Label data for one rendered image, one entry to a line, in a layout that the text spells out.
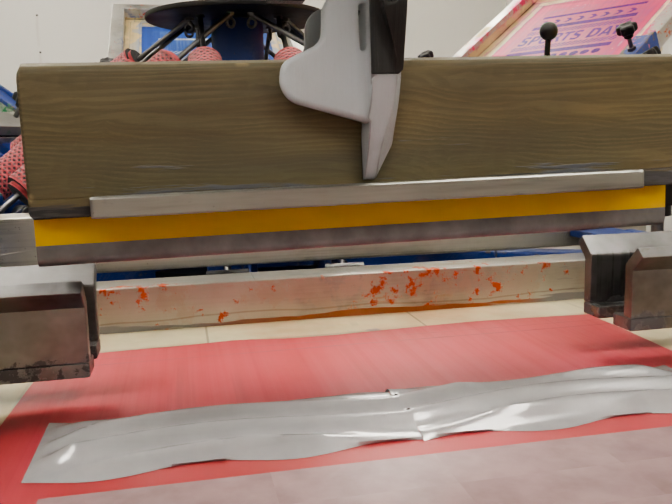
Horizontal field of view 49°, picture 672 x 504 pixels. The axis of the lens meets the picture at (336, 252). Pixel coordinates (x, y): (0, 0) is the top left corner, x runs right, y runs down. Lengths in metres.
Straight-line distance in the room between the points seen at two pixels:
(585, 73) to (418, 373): 0.20
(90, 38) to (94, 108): 4.24
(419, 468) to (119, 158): 0.20
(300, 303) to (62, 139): 0.27
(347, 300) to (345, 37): 0.28
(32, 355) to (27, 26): 4.30
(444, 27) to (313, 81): 4.54
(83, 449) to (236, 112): 0.18
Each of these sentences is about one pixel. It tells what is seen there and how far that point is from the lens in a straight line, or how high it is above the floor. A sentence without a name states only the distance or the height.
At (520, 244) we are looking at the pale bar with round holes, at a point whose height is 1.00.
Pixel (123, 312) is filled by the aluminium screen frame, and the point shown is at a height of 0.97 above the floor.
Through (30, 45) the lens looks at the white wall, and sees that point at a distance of 4.65.
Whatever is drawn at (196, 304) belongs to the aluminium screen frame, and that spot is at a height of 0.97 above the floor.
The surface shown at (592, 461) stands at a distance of 0.35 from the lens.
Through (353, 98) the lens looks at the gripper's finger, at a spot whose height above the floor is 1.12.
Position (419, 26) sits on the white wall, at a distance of 4.85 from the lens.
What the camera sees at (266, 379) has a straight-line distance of 0.45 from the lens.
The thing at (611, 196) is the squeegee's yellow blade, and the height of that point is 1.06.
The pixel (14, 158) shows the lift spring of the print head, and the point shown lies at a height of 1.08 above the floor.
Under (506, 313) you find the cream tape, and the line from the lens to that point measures 0.61.
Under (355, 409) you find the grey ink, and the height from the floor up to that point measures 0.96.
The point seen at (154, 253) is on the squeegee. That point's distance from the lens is 0.39.
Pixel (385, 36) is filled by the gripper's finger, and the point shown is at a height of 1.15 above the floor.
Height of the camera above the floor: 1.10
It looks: 9 degrees down
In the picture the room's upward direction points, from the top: 1 degrees counter-clockwise
